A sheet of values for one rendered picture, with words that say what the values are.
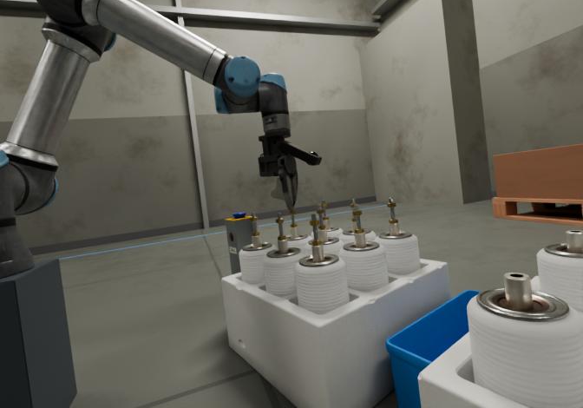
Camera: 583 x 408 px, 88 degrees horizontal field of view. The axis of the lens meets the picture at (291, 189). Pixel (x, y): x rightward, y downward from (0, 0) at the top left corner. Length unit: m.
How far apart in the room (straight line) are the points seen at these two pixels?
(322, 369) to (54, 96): 0.77
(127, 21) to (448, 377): 0.76
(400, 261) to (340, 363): 0.27
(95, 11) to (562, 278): 0.90
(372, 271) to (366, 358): 0.15
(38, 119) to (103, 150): 2.85
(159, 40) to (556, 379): 0.76
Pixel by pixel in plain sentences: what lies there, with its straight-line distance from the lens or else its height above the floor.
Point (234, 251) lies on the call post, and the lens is 0.92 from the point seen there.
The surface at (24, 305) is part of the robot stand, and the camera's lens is 0.70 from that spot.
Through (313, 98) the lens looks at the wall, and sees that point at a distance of 4.11.
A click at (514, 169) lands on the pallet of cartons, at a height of 0.32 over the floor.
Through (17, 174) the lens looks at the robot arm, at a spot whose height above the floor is 0.48.
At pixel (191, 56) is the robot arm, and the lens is 0.70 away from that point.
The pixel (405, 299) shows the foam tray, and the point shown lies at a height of 0.15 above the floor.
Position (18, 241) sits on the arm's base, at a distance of 0.75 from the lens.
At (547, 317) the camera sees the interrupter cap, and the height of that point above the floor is 0.25.
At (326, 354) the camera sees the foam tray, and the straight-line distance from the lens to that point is 0.53.
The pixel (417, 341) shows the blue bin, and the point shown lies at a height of 0.09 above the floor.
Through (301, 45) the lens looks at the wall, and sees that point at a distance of 4.31.
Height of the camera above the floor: 0.40
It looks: 1 degrees down
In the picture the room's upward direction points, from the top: 7 degrees counter-clockwise
